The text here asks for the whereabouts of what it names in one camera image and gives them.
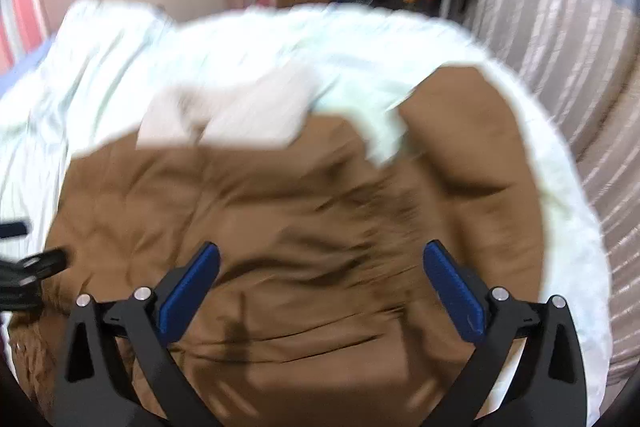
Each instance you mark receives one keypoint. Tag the white floral duvet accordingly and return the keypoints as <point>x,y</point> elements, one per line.
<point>100,72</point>

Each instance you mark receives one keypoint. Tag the brown padded jacket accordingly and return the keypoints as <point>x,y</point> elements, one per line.
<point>300,217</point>

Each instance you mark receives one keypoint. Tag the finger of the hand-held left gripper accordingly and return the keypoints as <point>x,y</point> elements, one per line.
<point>42,263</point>
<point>12,229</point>

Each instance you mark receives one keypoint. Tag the blue bed sheet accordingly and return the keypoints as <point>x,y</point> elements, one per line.
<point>17,69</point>

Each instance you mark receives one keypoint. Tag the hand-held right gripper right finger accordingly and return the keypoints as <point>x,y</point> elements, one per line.
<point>452,289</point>

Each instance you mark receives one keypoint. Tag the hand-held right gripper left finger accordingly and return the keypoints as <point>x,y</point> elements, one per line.
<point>192,284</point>

